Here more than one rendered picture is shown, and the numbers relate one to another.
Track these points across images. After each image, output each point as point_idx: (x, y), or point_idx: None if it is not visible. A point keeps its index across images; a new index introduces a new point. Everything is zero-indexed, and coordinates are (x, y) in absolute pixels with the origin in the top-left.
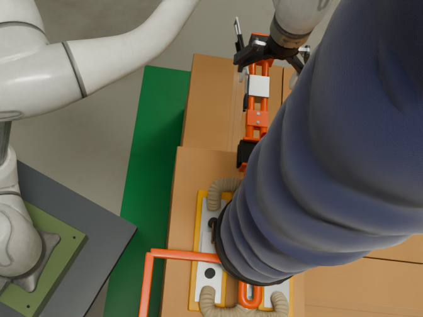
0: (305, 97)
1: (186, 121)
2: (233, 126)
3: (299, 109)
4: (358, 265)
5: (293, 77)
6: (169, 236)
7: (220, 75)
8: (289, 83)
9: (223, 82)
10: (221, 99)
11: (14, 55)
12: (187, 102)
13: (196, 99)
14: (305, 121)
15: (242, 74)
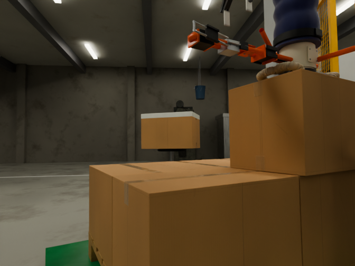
0: None
1: (244, 182)
2: (207, 175)
3: None
4: (223, 161)
5: (227, 18)
6: (340, 78)
7: (161, 183)
8: (129, 173)
9: (167, 181)
10: (190, 179)
11: None
12: (224, 184)
13: (213, 183)
14: None
15: (251, 2)
